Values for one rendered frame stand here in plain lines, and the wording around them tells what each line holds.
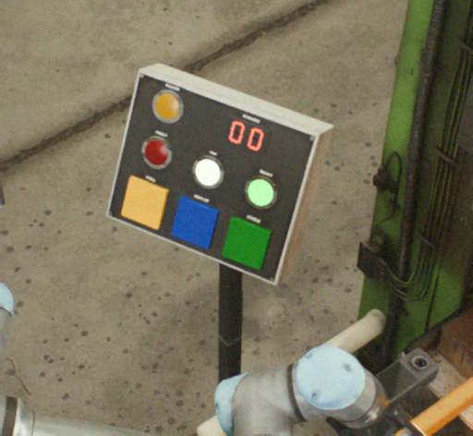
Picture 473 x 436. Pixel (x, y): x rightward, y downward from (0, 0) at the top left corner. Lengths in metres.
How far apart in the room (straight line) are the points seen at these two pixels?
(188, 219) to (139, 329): 1.14
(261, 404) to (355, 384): 0.12
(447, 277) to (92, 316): 1.29
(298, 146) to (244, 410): 0.59
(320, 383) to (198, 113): 0.70
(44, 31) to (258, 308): 1.32
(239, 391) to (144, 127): 0.68
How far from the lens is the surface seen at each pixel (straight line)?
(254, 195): 2.02
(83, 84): 3.84
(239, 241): 2.04
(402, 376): 1.67
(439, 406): 1.88
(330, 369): 1.48
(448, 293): 2.22
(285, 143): 1.98
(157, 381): 3.09
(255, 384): 1.53
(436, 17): 1.85
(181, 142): 2.05
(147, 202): 2.10
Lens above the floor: 2.57
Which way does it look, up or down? 48 degrees down
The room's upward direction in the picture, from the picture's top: 1 degrees clockwise
